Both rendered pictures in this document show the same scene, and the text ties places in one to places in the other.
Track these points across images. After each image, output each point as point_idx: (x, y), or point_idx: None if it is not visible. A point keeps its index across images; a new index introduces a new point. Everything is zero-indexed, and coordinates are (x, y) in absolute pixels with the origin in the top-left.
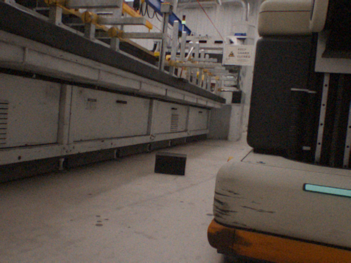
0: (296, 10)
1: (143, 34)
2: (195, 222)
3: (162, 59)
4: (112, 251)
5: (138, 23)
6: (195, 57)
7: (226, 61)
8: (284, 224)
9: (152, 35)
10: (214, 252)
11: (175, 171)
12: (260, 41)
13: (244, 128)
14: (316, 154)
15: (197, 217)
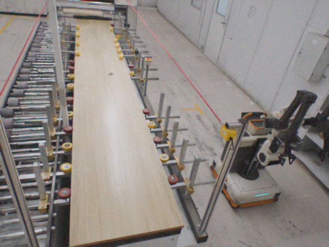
0: (249, 141)
1: (171, 117)
2: (211, 190)
3: (146, 89)
4: (213, 218)
5: (185, 130)
6: (132, 48)
7: (117, 2)
8: (249, 201)
9: (175, 117)
10: (227, 204)
11: None
12: (238, 149)
13: (103, 14)
14: (247, 173)
15: (208, 186)
